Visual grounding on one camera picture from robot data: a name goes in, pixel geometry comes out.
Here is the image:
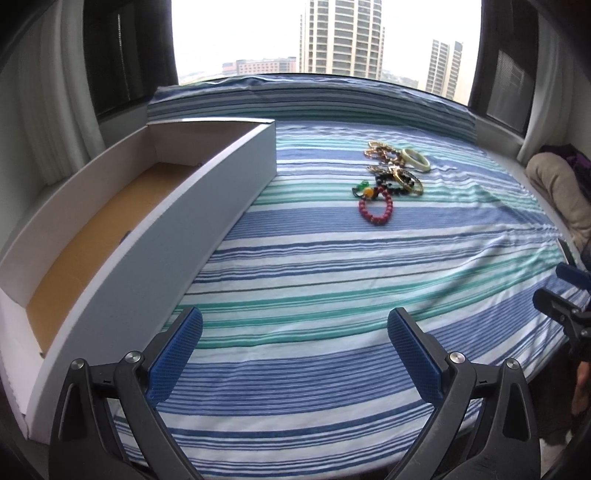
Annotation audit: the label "pale green jade bangle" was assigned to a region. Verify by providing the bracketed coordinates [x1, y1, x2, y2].
[399, 147, 432, 174]

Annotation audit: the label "long white cardboard box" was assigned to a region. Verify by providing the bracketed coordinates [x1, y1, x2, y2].
[0, 117, 277, 441]

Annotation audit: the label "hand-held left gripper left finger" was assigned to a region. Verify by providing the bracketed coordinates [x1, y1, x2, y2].
[48, 307, 204, 480]

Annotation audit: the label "tall round tower building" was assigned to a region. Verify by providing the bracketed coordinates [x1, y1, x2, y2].
[298, 0, 386, 80]

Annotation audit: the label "brown bead bracelet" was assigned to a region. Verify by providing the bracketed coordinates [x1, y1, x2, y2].
[400, 169, 424, 197]

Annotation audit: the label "white curtain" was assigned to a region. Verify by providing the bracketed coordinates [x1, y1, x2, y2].
[13, 0, 108, 185]
[516, 0, 570, 163]

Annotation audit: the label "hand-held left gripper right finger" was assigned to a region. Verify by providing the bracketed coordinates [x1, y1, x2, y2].
[383, 308, 542, 480]

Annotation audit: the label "low distant buildings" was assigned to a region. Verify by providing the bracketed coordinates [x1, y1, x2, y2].
[222, 56, 299, 77]

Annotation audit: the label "black bead bracelet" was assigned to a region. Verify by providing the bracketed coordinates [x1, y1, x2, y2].
[375, 172, 411, 198]

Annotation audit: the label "dark window side panel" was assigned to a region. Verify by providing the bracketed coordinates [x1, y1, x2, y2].
[82, 0, 180, 121]
[468, 0, 540, 136]

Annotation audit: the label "blue green striped bed sheet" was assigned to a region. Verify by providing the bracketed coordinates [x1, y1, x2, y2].
[111, 117, 579, 468]

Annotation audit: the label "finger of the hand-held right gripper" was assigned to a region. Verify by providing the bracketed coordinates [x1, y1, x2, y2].
[555, 262, 591, 296]
[532, 288, 591, 334]

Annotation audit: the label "slim twin tower building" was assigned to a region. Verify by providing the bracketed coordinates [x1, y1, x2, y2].
[424, 39, 464, 100]

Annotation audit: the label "gold chain bracelet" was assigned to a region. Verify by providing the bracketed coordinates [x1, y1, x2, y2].
[366, 140, 403, 163]

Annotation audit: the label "striped bed bolster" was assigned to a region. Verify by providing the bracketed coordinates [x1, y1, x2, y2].
[147, 74, 479, 145]

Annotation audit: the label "purple cloth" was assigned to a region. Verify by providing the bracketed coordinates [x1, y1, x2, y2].
[540, 144, 591, 186]

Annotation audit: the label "beige cushion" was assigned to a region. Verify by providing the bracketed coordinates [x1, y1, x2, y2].
[526, 152, 591, 251]

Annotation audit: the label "red bead bracelet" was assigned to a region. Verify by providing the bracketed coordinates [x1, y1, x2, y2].
[357, 191, 395, 227]

